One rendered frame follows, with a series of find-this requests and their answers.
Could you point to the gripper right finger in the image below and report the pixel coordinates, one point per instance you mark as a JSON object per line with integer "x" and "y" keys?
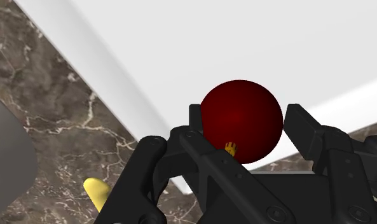
{"x": 340, "y": 161}

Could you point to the grey rounded object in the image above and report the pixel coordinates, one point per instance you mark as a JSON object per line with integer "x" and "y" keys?
{"x": 8, "y": 161}

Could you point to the yellow rounded object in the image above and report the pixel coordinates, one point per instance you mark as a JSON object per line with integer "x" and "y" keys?
{"x": 96, "y": 190}

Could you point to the dark red ball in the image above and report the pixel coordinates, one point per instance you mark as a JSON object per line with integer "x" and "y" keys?
{"x": 242, "y": 118}

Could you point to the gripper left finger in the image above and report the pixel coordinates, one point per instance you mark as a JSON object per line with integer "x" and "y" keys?
{"x": 213, "y": 169}

